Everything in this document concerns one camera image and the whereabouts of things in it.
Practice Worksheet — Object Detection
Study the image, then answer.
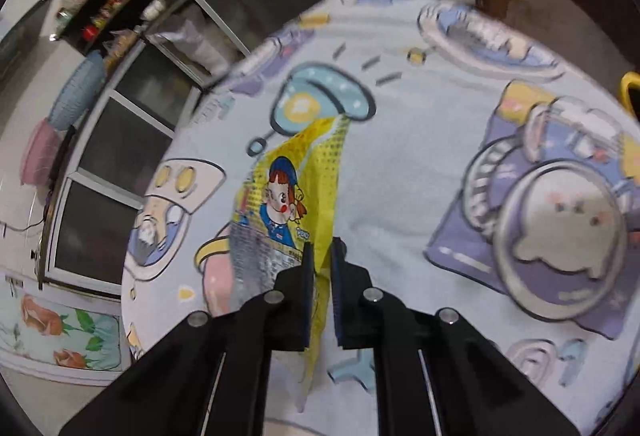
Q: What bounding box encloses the black cable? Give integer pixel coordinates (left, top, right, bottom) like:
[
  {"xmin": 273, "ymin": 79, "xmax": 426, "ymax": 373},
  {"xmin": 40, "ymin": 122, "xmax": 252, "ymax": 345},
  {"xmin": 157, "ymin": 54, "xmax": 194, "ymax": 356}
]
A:
[{"xmin": 0, "ymin": 211, "xmax": 51, "ymax": 237}]

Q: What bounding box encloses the white woven sack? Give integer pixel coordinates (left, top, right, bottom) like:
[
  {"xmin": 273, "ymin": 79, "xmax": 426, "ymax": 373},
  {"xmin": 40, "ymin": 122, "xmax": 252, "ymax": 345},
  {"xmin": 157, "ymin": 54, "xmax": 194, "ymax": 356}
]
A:
[{"xmin": 150, "ymin": 16, "xmax": 241, "ymax": 87}]

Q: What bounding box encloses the clear bag of snacks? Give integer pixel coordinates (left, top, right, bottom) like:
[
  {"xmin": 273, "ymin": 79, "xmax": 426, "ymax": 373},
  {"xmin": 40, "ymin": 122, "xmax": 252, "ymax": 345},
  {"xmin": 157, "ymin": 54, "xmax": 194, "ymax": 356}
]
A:
[{"xmin": 102, "ymin": 29, "xmax": 138, "ymax": 62}]

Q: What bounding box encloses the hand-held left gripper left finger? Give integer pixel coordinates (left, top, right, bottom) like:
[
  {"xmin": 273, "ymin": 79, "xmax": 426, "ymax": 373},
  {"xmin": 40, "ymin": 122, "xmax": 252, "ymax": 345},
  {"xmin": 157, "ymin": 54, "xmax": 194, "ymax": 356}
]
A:
[{"xmin": 59, "ymin": 241, "xmax": 317, "ymax": 436}]

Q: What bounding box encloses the yellow cartoon snack wrapper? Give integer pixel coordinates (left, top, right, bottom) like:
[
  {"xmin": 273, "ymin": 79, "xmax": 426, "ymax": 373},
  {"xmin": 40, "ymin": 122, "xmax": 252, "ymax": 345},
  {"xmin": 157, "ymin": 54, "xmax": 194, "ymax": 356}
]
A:
[{"xmin": 227, "ymin": 116, "xmax": 351, "ymax": 414}]

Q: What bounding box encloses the range hood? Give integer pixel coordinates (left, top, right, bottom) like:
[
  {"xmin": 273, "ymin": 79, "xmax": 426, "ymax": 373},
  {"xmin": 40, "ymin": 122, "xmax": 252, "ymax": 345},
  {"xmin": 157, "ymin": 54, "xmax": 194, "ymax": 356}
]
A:
[{"xmin": 0, "ymin": 0, "xmax": 56, "ymax": 67}]

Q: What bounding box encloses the cartoon printed tablecloth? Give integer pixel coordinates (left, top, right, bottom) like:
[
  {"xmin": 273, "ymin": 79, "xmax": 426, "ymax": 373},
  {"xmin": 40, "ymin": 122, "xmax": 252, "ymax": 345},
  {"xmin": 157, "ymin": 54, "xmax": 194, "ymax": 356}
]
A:
[{"xmin": 120, "ymin": 0, "xmax": 640, "ymax": 436}]

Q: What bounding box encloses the dark spice rack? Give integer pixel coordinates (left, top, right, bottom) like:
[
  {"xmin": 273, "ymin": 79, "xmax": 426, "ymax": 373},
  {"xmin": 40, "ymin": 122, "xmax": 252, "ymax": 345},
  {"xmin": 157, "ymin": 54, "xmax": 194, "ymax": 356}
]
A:
[{"xmin": 55, "ymin": 0, "xmax": 166, "ymax": 57}]

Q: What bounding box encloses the pink plastic basin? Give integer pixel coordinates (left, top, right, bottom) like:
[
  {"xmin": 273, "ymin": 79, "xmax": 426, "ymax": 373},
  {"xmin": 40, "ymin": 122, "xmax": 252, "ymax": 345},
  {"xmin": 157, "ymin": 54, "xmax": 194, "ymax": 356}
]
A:
[{"xmin": 20, "ymin": 119, "xmax": 66, "ymax": 187}]

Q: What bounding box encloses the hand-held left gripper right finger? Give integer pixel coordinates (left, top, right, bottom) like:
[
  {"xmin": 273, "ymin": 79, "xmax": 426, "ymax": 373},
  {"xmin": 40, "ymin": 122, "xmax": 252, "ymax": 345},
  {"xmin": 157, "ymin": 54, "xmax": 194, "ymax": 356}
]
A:
[{"xmin": 330, "ymin": 237, "xmax": 581, "ymax": 436}]

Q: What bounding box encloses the blue plastic basket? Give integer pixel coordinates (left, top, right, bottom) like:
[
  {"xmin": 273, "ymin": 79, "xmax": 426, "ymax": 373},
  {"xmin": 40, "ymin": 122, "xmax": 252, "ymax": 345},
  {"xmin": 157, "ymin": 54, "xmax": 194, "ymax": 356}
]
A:
[{"xmin": 47, "ymin": 51, "xmax": 108, "ymax": 132}]

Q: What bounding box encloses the floral printed glass door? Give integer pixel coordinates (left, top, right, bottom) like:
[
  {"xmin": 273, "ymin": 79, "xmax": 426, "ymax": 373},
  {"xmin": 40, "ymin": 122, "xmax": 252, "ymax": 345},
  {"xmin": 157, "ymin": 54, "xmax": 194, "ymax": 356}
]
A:
[{"xmin": 0, "ymin": 266, "xmax": 123, "ymax": 374}]

